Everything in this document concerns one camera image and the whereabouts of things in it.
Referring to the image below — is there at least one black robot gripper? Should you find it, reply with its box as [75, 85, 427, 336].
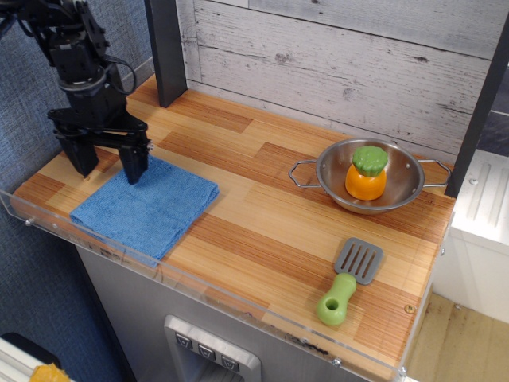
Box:
[48, 63, 153, 185]

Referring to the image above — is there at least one blue napkin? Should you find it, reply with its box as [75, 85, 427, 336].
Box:
[70, 156, 220, 267]

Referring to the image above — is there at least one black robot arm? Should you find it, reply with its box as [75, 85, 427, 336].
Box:
[1, 1, 153, 184]

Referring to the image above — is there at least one clear acrylic table guard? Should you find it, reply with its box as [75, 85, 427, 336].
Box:
[0, 55, 454, 382]

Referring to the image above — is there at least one silver dispenser button panel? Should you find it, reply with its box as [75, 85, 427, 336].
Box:
[164, 314, 262, 381]

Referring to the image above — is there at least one orange toy carrot green top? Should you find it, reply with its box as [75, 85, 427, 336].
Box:
[345, 146, 388, 201]

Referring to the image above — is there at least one steel colander bowl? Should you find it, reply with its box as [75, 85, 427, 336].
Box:
[289, 138, 452, 215]

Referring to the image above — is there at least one white side cabinet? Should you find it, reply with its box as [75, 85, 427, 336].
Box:
[432, 150, 508, 322]

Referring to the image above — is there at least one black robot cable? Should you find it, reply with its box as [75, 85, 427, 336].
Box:
[103, 55, 137, 96]

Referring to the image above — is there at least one dark grey left post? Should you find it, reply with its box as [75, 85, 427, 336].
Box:
[145, 0, 188, 107]

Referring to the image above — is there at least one dark grey post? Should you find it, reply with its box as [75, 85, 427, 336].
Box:
[444, 0, 509, 199]
[145, 0, 188, 107]

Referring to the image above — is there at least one grey spatula green handle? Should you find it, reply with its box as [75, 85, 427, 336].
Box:
[316, 237, 384, 326]

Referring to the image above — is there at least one dark grey right post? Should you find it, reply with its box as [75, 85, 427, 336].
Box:
[444, 0, 509, 199]

